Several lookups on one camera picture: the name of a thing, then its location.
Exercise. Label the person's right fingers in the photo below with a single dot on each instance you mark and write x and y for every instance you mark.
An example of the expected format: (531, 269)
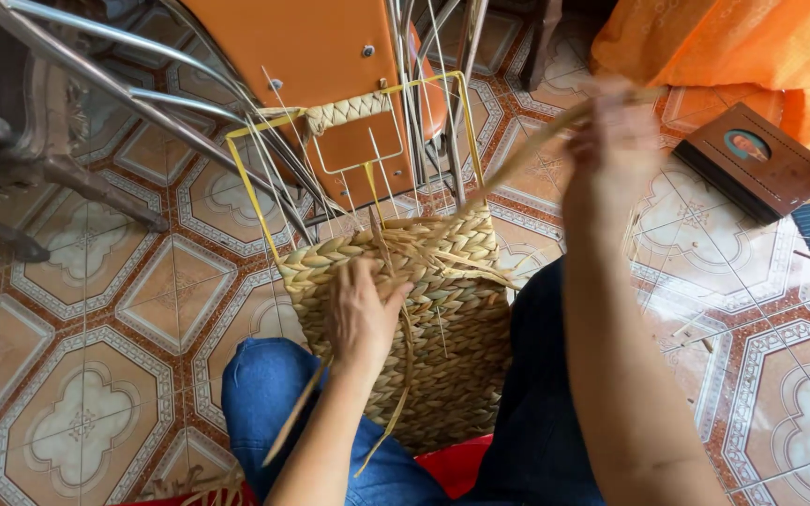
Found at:
(605, 109)

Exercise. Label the person's left hand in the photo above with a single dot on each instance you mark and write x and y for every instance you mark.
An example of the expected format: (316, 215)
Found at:
(357, 320)

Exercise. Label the dark carved wooden furniture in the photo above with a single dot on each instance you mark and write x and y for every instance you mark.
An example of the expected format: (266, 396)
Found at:
(18, 133)

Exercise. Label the person's right hand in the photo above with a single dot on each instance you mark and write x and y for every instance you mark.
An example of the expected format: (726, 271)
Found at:
(609, 151)

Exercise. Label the orange cloth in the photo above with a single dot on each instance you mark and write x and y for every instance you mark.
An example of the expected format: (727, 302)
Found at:
(742, 49)

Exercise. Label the brown portrait box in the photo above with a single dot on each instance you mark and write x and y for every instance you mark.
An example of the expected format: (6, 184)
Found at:
(753, 163)

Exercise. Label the person's dark clothing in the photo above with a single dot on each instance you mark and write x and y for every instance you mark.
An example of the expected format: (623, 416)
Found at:
(538, 400)

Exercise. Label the orange metal-legged chair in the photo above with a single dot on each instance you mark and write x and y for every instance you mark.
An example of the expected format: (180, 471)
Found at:
(320, 77)

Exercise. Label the woven straw basket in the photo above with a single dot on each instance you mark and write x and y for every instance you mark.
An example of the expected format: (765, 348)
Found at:
(419, 316)

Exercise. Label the long dried straw strand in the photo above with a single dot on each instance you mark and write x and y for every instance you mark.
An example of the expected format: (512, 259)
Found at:
(538, 144)

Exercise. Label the red plastic stool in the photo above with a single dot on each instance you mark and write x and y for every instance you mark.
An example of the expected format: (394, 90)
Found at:
(447, 467)

